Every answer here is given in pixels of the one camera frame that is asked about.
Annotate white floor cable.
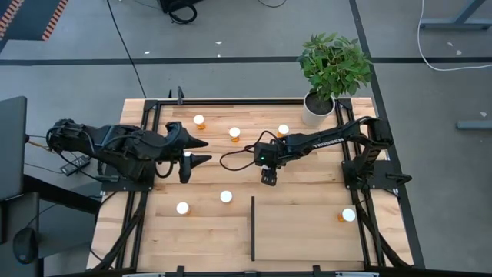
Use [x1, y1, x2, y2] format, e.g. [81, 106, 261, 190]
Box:
[417, 0, 492, 72]

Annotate grey workbench foot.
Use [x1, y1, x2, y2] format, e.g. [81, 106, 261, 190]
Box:
[456, 120, 492, 131]

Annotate grey workbench leg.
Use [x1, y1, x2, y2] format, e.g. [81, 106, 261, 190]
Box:
[418, 0, 492, 31]

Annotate black floor cable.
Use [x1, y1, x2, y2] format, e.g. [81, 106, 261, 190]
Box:
[105, 0, 148, 99]

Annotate black computer mouse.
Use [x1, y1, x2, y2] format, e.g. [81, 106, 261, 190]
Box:
[12, 226, 39, 265]

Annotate black table clamp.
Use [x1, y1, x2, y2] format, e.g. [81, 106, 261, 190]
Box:
[168, 86, 186, 105]

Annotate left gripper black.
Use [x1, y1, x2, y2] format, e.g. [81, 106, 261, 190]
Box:
[165, 121, 214, 185]

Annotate black box with coiled cable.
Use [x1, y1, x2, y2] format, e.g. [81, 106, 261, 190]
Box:
[159, 0, 204, 25]

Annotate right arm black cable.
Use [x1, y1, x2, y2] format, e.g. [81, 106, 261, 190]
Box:
[218, 129, 285, 172]

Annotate green plant in white pot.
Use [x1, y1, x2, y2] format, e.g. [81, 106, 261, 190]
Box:
[296, 32, 373, 129]

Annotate black aluminium table frame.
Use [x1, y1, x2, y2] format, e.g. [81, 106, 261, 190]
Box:
[87, 96, 412, 277]

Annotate dark grey desk monitor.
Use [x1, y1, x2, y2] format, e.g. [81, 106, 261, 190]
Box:
[0, 95, 28, 202]

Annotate black power adapter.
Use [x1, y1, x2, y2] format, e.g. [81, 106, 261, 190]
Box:
[59, 155, 92, 177]

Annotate black desk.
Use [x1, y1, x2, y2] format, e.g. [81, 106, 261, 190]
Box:
[0, 172, 101, 277]

